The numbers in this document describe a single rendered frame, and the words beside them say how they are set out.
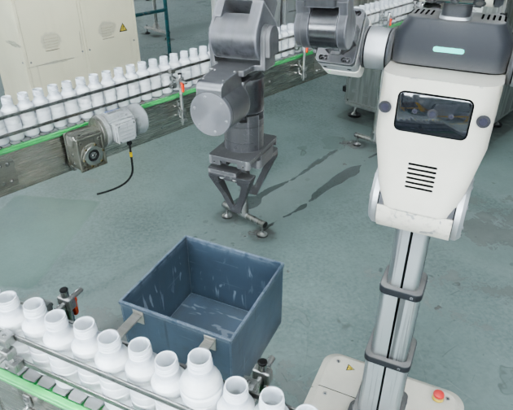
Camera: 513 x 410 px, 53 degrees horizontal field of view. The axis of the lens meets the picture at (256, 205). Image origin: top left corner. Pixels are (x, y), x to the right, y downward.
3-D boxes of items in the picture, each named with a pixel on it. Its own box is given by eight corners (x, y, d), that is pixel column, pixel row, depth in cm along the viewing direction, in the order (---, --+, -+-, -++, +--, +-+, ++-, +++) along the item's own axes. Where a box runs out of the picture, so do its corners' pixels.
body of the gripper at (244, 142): (208, 166, 74) (205, 116, 70) (239, 139, 81) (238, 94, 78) (249, 175, 71) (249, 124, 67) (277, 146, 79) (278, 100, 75)
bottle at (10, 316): (22, 345, 107) (2, 284, 99) (48, 350, 106) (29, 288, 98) (4, 367, 102) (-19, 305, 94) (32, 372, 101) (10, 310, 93)
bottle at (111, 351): (125, 418, 93) (111, 354, 84) (98, 407, 95) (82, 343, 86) (144, 393, 97) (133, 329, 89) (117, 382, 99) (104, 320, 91)
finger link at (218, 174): (208, 215, 78) (205, 159, 73) (230, 193, 83) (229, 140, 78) (249, 224, 75) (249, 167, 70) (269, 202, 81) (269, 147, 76)
